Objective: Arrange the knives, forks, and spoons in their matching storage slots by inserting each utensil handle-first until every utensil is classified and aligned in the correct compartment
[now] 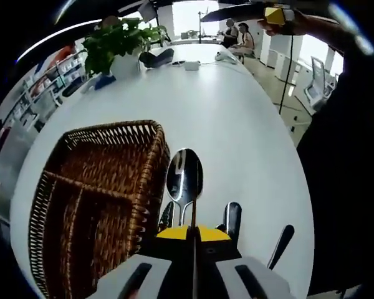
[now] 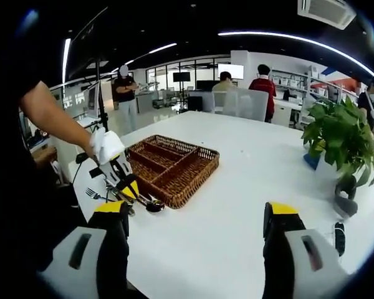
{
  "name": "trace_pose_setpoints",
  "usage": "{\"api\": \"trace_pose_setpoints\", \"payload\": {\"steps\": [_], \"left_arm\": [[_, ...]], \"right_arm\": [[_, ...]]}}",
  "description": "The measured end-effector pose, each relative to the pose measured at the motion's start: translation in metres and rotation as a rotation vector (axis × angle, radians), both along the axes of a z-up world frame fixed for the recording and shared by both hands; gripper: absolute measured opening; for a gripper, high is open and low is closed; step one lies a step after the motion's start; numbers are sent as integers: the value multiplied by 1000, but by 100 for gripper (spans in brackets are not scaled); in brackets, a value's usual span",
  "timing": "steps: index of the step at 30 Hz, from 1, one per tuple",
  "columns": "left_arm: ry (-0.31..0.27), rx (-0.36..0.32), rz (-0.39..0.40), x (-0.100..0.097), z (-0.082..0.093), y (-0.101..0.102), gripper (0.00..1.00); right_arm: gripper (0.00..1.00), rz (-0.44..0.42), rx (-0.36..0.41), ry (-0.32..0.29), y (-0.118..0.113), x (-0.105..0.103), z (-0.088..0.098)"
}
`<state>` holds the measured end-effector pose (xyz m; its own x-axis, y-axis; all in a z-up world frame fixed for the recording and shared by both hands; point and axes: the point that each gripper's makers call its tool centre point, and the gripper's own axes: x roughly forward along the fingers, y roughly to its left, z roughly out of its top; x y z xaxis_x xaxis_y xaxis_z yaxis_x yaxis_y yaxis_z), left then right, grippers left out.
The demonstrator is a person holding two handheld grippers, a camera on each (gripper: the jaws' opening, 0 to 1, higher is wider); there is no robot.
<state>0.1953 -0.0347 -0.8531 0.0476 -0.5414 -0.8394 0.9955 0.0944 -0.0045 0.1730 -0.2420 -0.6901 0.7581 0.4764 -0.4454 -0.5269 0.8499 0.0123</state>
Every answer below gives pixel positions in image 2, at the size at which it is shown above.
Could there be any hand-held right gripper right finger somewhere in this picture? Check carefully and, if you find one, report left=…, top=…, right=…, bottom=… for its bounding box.
left=263, top=201, right=350, bottom=299

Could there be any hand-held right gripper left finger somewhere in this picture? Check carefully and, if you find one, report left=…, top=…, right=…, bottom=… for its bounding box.
left=37, top=201, right=130, bottom=299

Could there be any steel spoon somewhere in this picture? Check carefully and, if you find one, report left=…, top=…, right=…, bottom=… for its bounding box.
left=137, top=194, right=165, bottom=214

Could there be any brown wicker storage tray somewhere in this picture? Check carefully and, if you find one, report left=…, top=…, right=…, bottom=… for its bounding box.
left=126, top=134, right=221, bottom=209

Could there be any white storage shelf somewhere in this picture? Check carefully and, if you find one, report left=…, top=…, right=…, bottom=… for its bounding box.
left=271, top=67, right=362, bottom=125

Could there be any small black device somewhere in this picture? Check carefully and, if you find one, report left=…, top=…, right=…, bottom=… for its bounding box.
left=334, top=221, right=346, bottom=257

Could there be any black tripod stand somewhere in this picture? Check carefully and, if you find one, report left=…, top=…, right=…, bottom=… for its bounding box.
left=95, top=59, right=110, bottom=131

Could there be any white laptop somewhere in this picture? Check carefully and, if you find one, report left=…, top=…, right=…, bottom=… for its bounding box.
left=84, top=81, right=101, bottom=119

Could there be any dark curved device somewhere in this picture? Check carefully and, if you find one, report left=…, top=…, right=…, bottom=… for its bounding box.
left=333, top=176, right=359, bottom=219

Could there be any person's black clothed body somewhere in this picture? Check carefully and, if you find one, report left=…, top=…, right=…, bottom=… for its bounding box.
left=0, top=77, right=88, bottom=272

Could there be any ceiling light strip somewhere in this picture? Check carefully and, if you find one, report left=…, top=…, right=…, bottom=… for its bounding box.
left=218, top=31, right=374, bottom=77
left=112, top=42, right=178, bottom=73
left=61, top=38, right=72, bottom=85

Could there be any black monitor on stand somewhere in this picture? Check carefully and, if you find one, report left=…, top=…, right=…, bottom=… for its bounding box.
left=173, top=72, right=191, bottom=113

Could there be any blue box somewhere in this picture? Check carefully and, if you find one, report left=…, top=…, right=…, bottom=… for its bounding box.
left=303, top=152, right=320, bottom=171

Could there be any black desk monitor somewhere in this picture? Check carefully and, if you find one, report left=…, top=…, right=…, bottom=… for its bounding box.
left=196, top=80, right=221, bottom=91

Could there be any green potted plant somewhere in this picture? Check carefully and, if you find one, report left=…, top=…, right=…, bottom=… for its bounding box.
left=300, top=96, right=374, bottom=187

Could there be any white display screen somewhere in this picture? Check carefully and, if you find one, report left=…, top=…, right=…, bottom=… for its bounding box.
left=217, top=64, right=245, bottom=80

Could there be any ceiling air conditioner vent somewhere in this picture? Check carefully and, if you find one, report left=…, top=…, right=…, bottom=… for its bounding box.
left=297, top=0, right=357, bottom=31

